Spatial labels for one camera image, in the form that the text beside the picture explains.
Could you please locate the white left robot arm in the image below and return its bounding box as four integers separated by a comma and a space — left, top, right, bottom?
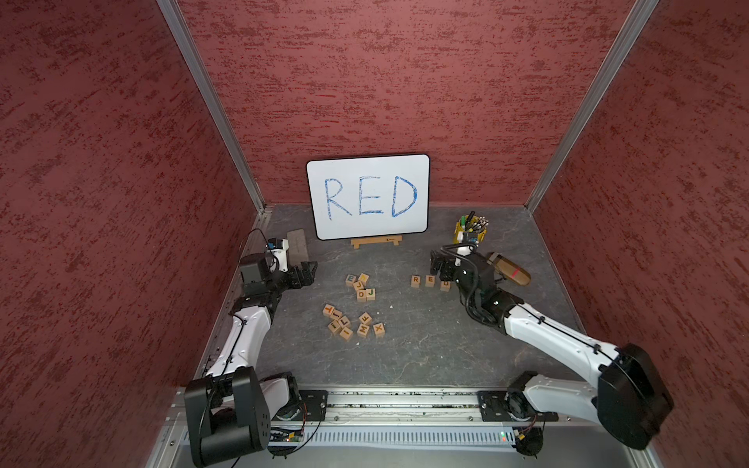
185, 253, 318, 467

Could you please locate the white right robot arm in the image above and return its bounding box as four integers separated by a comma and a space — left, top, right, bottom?
430, 243, 674, 452

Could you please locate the wooden I letter block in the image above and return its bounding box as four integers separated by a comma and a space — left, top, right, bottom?
339, 327, 353, 341

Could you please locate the wooden F letter block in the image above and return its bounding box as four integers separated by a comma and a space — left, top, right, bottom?
359, 312, 373, 326

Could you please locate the grey felt pad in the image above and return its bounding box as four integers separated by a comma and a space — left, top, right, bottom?
287, 229, 309, 266

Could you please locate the yellow pen cup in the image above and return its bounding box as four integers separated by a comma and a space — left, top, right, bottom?
454, 211, 489, 246

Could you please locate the wooden whiteboard stand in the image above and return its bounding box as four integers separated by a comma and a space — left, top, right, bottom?
350, 235, 403, 250

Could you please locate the brown whiteboard eraser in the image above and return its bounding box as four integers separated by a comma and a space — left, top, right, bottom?
488, 253, 532, 287

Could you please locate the whiteboard with RED written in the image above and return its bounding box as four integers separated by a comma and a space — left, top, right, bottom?
305, 154, 431, 241

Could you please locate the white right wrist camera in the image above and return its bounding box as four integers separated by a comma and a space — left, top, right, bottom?
456, 240, 477, 257

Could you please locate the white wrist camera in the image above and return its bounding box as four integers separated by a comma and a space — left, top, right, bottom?
267, 238, 290, 272
456, 240, 477, 257

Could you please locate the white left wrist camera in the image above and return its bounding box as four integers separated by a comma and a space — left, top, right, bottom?
267, 238, 290, 272

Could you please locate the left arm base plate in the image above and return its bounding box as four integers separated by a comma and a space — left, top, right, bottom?
292, 389, 329, 422

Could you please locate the aluminium front rail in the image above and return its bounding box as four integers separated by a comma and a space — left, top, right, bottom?
166, 385, 592, 428

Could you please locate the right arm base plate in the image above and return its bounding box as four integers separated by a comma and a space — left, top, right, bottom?
477, 389, 559, 424

